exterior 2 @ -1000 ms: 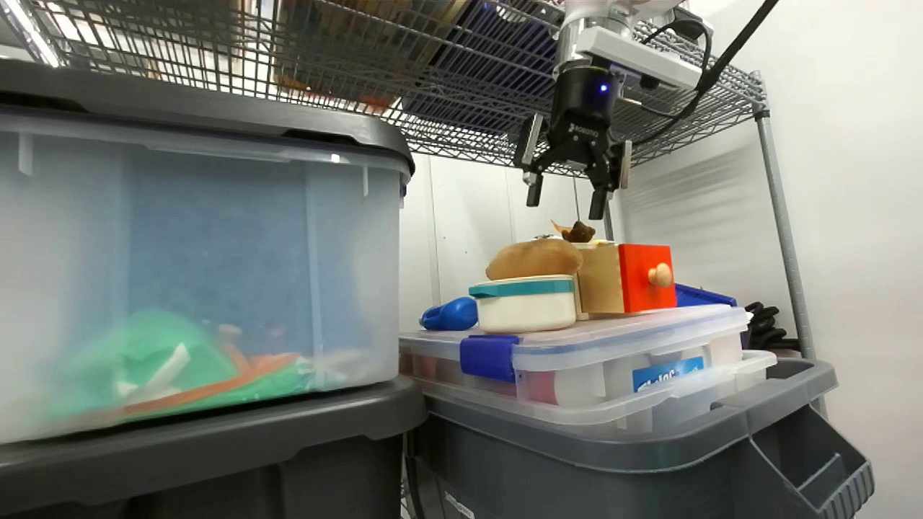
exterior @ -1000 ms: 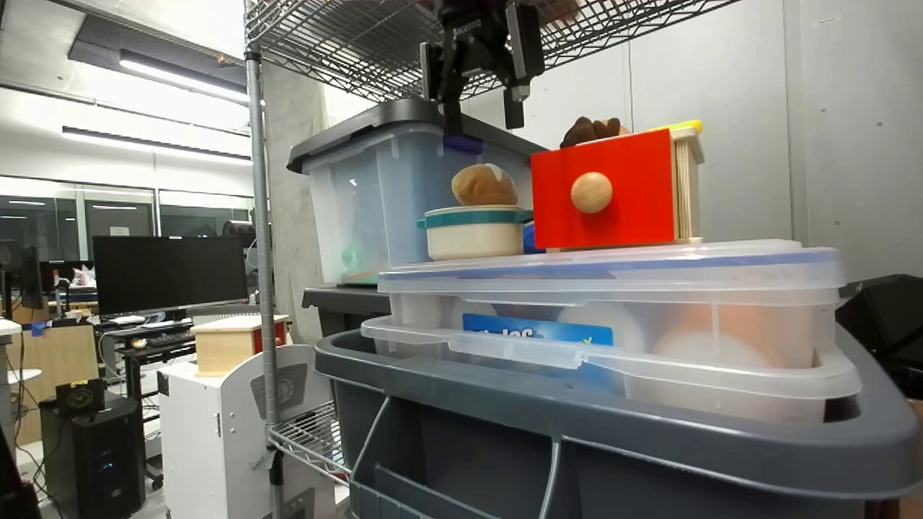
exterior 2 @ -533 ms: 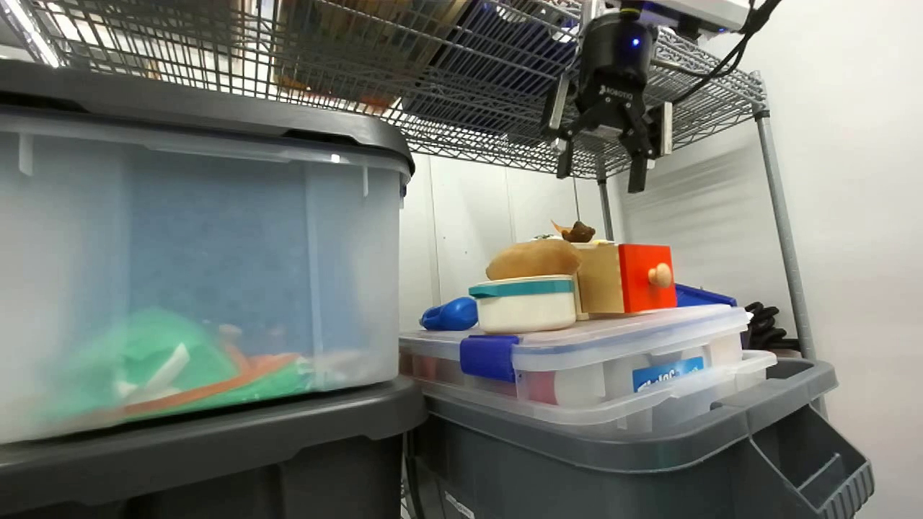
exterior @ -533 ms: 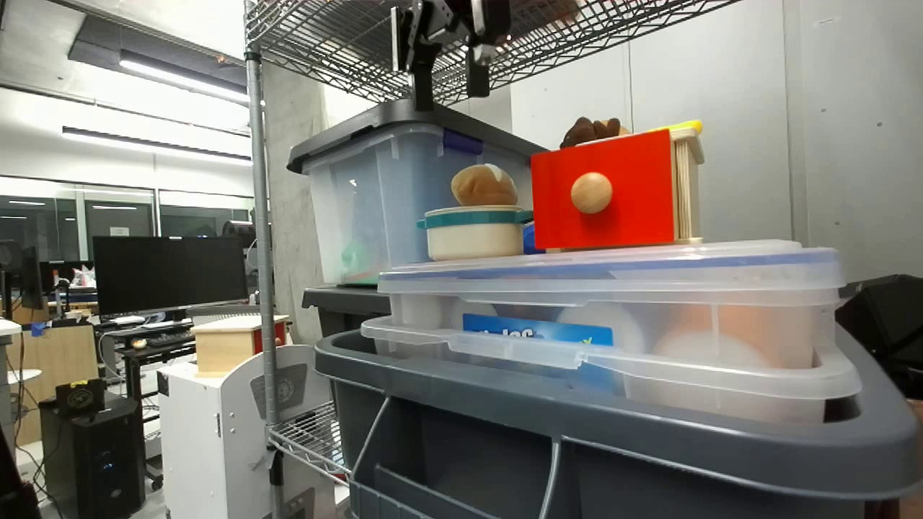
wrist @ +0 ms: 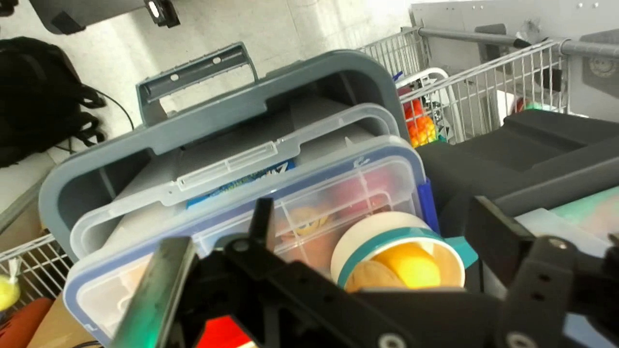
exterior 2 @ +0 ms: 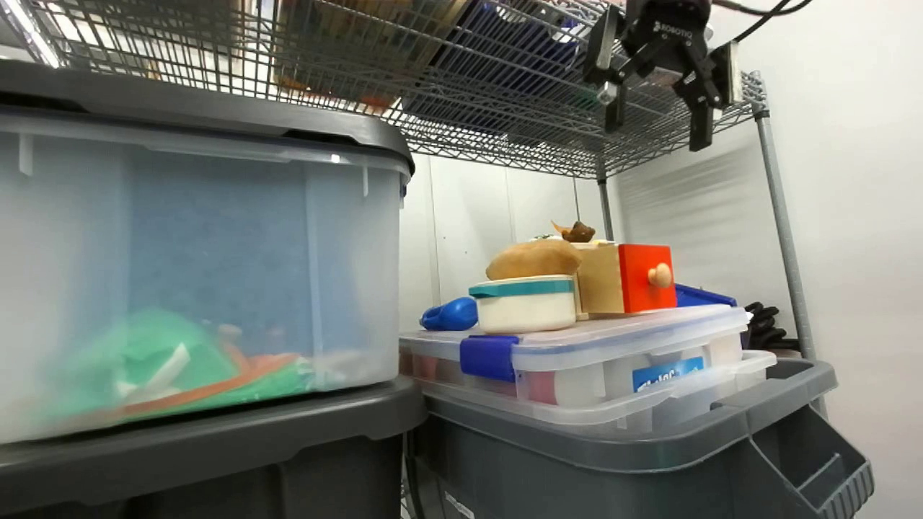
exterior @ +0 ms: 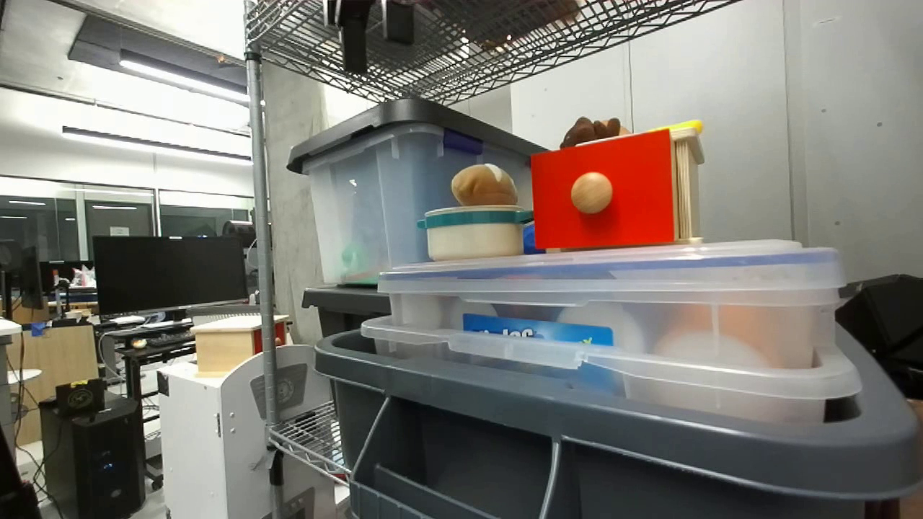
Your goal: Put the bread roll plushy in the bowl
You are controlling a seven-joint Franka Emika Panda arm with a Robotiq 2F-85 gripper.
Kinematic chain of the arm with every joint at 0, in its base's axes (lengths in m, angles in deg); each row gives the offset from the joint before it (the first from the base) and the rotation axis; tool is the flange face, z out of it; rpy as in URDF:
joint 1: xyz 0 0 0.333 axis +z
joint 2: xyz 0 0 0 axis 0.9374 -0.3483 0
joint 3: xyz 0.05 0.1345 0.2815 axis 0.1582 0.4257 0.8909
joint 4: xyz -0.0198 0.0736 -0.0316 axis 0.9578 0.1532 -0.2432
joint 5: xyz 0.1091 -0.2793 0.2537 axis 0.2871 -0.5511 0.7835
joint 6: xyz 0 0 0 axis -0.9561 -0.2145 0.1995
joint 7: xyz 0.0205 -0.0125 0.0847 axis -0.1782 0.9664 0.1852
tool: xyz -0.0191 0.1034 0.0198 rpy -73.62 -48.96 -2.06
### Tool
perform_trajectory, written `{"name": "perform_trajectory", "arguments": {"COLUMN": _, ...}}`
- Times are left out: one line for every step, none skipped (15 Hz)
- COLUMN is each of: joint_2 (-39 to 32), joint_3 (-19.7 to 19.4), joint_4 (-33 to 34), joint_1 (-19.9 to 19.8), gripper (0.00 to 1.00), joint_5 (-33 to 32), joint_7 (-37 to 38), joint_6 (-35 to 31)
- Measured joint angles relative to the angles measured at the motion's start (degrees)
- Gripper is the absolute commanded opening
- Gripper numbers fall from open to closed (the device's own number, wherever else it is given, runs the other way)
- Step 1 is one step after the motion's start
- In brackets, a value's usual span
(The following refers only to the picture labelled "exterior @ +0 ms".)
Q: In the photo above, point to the tan bread roll plushy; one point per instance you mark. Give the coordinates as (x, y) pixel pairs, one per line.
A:
(482, 186)

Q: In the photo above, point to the cream bowl teal rim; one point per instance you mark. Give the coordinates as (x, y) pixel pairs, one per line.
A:
(477, 235)

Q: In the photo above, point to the clear storage bin gray lid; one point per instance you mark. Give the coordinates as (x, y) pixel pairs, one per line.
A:
(384, 191)

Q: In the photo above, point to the dark gray tote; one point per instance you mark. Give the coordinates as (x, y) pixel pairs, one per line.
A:
(337, 306)

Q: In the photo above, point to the wooden box red drawer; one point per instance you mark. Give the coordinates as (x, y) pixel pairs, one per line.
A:
(615, 212)

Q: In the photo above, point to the brown plush toy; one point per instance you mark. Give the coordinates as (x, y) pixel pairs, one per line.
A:
(589, 130)

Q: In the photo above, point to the clear container blue latches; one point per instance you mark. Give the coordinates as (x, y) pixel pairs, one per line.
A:
(674, 270)

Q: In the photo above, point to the light wooden box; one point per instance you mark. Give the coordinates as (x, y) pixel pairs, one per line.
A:
(227, 346)

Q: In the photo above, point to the gray plastic tote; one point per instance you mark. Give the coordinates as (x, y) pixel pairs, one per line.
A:
(674, 452)

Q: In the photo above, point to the clear plastic container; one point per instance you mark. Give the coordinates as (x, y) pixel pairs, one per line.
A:
(723, 378)

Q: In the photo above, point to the black computer monitor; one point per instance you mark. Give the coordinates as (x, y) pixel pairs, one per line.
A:
(169, 276)

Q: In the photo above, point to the white cabinet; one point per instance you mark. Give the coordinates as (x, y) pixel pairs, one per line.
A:
(211, 441)

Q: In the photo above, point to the ceiling light strip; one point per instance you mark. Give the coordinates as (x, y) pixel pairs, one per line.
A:
(154, 142)
(184, 75)

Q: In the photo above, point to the light wooden panel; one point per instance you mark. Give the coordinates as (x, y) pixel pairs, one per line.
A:
(58, 365)

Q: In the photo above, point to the black speaker box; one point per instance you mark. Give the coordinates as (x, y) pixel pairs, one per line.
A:
(92, 462)

